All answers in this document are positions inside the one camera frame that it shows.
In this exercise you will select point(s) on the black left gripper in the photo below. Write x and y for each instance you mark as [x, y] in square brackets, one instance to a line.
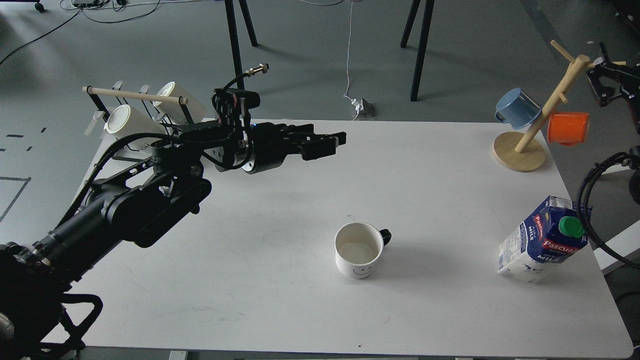
[268, 144]

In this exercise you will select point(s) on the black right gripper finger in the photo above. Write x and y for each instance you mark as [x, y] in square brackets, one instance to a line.
[628, 79]

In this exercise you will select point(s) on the white smiley face mug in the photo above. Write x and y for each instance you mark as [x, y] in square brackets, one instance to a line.
[357, 248]

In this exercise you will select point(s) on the blue white milk carton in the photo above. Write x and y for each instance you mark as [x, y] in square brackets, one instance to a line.
[542, 241]

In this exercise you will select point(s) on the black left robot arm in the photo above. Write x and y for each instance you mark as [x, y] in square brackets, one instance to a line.
[145, 182]

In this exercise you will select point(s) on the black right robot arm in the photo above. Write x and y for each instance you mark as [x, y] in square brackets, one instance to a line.
[609, 82]

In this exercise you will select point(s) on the white power plug adapter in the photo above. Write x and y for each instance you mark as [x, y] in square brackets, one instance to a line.
[362, 109]

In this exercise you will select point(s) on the orange mug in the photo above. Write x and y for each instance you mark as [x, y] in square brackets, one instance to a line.
[568, 128]

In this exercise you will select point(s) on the blue mug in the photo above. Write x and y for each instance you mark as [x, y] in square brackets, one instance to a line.
[517, 109]

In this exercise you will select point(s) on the wooden mug tree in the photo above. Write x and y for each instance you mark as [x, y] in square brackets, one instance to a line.
[521, 151]

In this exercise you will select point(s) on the black table legs right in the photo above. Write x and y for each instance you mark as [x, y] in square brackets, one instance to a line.
[425, 27]

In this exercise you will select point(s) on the white mug front rack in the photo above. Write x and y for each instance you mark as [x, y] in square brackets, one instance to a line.
[125, 120]

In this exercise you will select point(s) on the black wire mug rack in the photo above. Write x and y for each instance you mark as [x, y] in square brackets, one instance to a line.
[172, 105]

